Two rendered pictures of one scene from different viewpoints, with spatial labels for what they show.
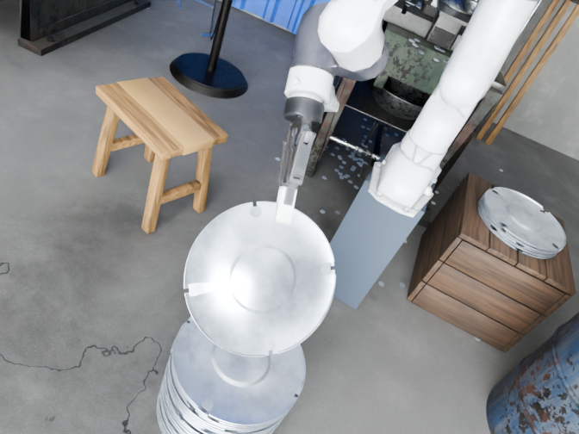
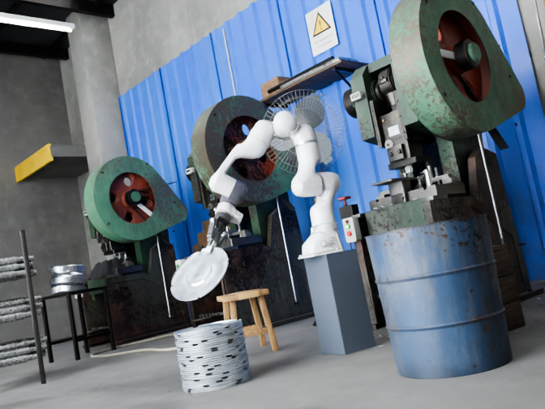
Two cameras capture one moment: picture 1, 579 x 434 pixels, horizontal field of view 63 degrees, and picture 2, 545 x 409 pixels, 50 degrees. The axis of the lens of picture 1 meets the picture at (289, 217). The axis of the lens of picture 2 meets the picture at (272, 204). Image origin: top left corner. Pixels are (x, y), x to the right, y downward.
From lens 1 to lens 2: 2.42 m
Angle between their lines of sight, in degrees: 64
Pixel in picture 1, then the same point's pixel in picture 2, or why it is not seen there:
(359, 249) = (323, 303)
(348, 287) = (334, 338)
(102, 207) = not seen: hidden behind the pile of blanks
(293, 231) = (213, 255)
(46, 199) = not seen: hidden behind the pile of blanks
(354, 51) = (216, 185)
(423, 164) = (315, 231)
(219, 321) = (181, 292)
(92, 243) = not seen: hidden behind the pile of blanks
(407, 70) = (387, 225)
